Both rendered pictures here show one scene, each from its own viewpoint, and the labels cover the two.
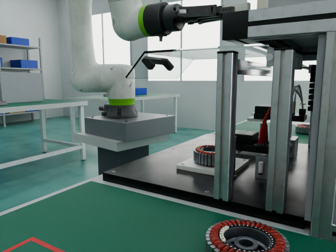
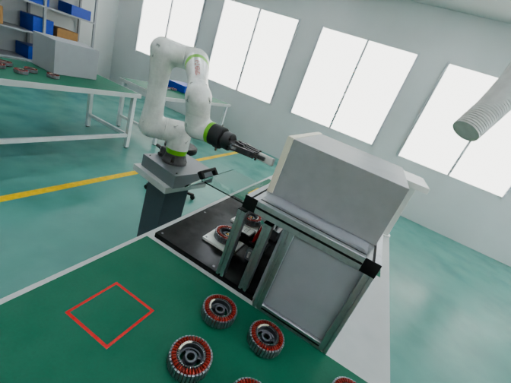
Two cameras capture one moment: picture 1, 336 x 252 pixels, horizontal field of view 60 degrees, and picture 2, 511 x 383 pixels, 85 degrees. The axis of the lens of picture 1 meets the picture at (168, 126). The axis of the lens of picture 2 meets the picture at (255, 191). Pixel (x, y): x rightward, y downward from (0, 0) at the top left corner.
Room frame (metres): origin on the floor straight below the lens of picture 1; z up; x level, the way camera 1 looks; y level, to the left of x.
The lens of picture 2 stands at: (-0.27, 0.07, 1.46)
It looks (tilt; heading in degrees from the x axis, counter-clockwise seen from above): 22 degrees down; 347
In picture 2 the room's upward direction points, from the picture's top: 20 degrees clockwise
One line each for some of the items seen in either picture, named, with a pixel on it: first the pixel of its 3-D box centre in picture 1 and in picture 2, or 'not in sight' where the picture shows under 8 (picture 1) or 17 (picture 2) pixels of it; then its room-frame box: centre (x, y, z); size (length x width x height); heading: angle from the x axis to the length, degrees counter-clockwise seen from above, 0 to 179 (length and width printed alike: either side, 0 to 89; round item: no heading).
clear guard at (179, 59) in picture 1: (210, 65); (238, 192); (0.71, -0.10, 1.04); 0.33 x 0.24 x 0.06; 58
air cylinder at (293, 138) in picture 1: (287, 145); (274, 232); (0.89, -0.38, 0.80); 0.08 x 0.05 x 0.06; 148
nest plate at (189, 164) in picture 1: (214, 164); (225, 239); (0.76, -0.13, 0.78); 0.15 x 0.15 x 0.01; 58
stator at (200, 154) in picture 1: (214, 155); (226, 235); (0.76, -0.13, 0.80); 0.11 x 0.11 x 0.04
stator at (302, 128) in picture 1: (308, 129); not in sight; (1.38, -0.67, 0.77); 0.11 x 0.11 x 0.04
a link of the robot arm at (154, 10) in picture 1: (160, 21); (218, 137); (0.90, 0.02, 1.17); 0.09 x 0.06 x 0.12; 148
